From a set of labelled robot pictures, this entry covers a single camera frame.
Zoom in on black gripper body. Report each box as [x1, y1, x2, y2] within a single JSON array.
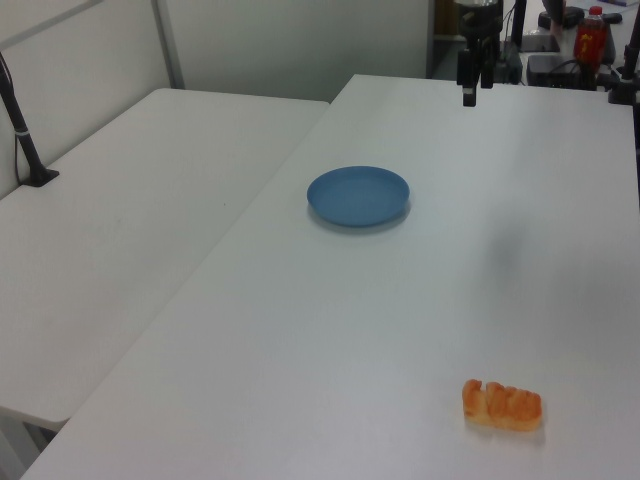
[[460, 4, 504, 50]]

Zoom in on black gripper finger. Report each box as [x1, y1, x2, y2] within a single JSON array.
[[478, 37, 495, 90], [456, 47, 478, 108]]

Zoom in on orange bread loaf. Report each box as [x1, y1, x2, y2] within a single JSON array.
[[460, 378, 544, 433]]

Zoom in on black vertical stand pole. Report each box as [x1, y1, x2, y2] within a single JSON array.
[[509, 0, 528, 49]]

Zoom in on brown wooden panel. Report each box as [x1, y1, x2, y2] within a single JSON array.
[[433, 0, 464, 80]]

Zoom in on black flat electronics box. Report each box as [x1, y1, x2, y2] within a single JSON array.
[[526, 53, 601, 91]]

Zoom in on red drink bottle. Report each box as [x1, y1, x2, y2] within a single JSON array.
[[574, 5, 611, 72]]

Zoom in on blue round plate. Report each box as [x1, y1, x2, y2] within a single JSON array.
[[306, 166, 412, 231]]

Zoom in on white side table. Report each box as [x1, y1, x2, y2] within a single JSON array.
[[0, 87, 332, 480]]

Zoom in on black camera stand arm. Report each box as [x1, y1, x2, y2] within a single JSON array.
[[606, 22, 640, 107]]

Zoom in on grey metal partition post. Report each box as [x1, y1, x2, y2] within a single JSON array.
[[148, 0, 187, 92]]

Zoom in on black camera pole with base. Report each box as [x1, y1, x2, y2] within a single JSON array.
[[0, 49, 61, 189]]

